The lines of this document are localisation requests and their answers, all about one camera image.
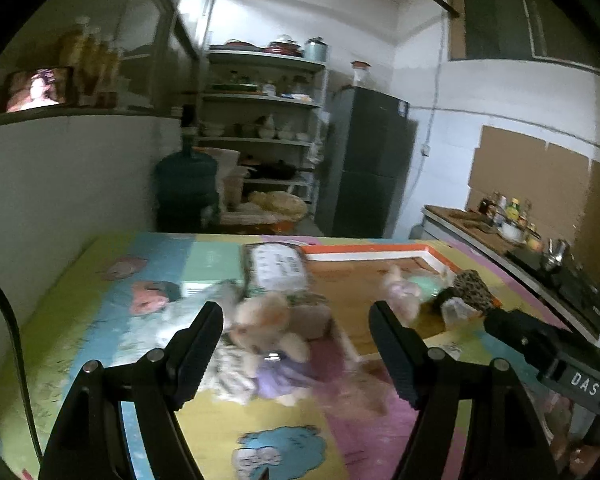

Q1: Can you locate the kitchen counter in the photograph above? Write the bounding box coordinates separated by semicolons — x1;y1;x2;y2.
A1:
421;205;600;343

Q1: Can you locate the pale blue canister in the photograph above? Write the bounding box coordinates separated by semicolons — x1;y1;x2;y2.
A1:
305;36;330;62

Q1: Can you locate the pink packet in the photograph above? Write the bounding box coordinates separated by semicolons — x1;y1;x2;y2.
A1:
131;281;172;314

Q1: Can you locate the high wall window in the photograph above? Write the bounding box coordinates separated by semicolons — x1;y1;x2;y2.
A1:
446;0;600;77

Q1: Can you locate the pink soft cloth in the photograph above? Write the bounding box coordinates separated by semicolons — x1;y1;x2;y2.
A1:
309;334;362;397

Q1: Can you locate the mint green box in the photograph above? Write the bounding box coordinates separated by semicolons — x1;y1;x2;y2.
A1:
181;241;247;297

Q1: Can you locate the metal kettle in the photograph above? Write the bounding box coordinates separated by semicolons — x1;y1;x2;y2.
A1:
539;237;572;274

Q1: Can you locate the kitchen cleaver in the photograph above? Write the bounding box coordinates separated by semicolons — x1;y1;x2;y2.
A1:
450;210;497;234

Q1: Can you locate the pink plush toy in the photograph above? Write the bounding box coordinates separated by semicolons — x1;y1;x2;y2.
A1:
382;265;422;322

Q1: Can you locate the pale yellow bundle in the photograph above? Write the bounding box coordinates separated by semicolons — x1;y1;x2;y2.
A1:
247;190;309;222

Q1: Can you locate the white shelf rack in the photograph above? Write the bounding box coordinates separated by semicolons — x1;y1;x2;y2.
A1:
197;47;332;222

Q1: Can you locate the cardboard box with orange rim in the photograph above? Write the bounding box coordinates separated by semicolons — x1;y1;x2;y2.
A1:
300;241;503;363

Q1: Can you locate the beige teddy bear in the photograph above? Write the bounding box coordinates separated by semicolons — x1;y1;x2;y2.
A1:
227;292;331;406

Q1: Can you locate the red pot with lid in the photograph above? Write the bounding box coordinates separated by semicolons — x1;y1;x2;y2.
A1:
267;35;304;57

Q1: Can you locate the smartphone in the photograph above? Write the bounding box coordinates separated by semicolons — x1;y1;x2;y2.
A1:
5;66;76;113

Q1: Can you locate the clear plastic bag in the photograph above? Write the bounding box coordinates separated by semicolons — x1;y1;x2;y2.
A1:
441;300;477;332

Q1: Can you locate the amber glass jar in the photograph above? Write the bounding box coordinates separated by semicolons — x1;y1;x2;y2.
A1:
60;17;92;97

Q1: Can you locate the white printed packet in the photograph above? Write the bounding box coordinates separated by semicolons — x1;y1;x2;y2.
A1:
241;242;309;294

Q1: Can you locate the cartoon printed mat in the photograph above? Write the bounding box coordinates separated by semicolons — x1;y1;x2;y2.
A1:
0;232;581;480

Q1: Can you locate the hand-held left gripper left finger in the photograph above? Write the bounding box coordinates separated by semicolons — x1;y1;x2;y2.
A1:
39;301;225;480

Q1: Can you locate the white sack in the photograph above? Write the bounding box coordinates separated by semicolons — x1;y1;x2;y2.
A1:
200;147;249;212

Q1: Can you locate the black water pump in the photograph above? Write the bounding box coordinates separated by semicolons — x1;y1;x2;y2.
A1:
180;105;199;149

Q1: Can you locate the black band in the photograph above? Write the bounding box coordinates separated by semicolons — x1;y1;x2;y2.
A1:
432;287;462;312

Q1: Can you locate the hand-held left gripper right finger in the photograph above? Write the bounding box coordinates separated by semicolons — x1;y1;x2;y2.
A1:
369;301;556;480

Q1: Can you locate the black wok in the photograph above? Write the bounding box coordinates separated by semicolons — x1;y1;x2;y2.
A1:
252;160;299;182

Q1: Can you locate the dark grey refrigerator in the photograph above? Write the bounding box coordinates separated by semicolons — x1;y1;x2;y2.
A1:
314;85;419;239

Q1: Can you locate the leopard print cloth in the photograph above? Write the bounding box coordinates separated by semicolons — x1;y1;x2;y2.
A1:
452;269;498;311

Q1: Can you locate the black gas stove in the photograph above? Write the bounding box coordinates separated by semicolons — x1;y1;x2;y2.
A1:
509;250;600;335

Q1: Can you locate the blue water jug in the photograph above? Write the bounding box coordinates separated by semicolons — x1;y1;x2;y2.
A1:
155;145;221;234

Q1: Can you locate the metal framed window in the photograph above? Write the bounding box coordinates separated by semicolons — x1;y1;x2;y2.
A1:
115;0;222;121

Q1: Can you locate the black cable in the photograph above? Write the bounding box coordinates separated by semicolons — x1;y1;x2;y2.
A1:
0;262;38;461

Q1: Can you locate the green plush ball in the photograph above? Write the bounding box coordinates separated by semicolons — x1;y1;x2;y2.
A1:
410;272;447;307

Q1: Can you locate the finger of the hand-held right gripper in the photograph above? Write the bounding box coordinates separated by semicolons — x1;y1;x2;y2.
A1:
484;309;567;377

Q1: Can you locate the clear glass jar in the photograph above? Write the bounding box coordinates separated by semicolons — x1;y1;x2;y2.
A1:
351;60;372;89

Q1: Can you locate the cardboard wall sheet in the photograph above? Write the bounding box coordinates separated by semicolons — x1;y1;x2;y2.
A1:
466;125;600;273

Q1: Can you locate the white wall cable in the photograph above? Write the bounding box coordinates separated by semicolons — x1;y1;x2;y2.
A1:
419;10;444;152

